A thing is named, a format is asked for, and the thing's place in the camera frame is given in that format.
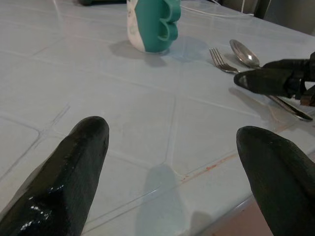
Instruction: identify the dark green flat object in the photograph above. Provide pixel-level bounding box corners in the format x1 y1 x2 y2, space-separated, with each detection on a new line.
78 0 127 6

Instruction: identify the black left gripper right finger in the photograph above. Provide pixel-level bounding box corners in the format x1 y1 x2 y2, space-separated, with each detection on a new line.
236 125 315 236

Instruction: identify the thin white cable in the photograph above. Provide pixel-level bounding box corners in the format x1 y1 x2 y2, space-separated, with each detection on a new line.
180 0 254 17

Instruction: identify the white mug with teal handle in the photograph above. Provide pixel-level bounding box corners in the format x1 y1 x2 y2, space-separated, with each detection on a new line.
126 0 179 53

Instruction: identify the silver metal spoon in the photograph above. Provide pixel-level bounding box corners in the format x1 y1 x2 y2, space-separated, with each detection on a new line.
229 39 262 69

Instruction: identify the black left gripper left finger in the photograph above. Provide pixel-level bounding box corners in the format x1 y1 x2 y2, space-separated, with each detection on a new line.
0 116 110 236

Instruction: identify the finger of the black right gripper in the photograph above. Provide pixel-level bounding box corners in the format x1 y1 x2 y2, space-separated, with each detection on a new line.
233 68 295 96
261 58 311 70

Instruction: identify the silver metal fork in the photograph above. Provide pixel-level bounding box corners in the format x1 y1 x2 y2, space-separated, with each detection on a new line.
209 47 314 122

